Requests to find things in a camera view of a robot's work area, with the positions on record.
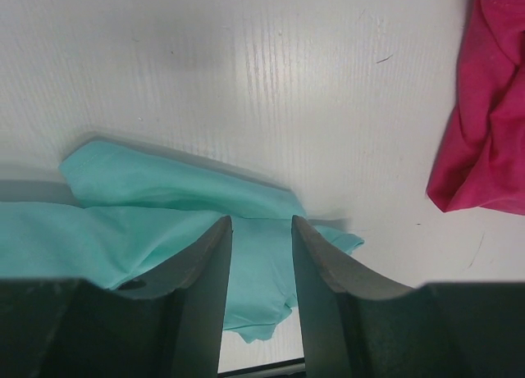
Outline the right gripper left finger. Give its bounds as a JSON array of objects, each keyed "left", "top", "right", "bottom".
[{"left": 1, "top": 216, "right": 232, "bottom": 377}]

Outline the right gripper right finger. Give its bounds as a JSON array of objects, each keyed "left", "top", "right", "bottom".
[{"left": 291, "top": 216, "right": 524, "bottom": 377}]

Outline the teal t shirt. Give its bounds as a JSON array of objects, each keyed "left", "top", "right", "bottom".
[{"left": 0, "top": 136, "right": 366, "bottom": 344}]

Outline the folded pink t shirt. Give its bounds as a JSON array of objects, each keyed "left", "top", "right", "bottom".
[{"left": 427, "top": 0, "right": 524, "bottom": 215}]

